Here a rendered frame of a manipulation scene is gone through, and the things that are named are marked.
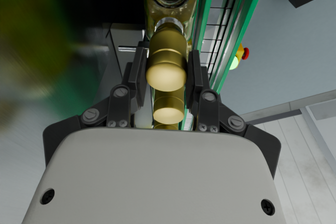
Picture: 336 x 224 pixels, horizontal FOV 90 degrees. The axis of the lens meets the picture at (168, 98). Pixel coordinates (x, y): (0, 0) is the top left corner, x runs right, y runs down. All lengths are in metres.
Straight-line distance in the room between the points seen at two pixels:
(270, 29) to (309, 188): 2.16
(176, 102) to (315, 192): 2.60
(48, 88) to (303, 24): 0.89
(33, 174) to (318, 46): 1.05
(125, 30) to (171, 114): 0.31
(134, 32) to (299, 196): 2.57
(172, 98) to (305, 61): 0.96
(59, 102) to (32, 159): 0.06
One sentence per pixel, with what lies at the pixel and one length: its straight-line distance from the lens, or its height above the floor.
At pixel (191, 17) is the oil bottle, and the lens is 0.19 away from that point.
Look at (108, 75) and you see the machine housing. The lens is 0.45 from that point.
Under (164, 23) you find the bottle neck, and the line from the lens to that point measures 0.17.
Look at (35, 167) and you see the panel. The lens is 0.21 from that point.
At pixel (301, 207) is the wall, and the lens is 2.70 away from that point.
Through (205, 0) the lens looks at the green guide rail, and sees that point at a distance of 0.32.
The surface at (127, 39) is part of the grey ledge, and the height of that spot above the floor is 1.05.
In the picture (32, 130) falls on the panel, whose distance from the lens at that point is 0.20.
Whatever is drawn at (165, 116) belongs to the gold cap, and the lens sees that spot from 0.18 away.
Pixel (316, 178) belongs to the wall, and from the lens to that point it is 2.75.
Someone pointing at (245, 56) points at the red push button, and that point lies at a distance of 0.61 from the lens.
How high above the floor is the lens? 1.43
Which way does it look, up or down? 38 degrees down
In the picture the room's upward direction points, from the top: 177 degrees counter-clockwise
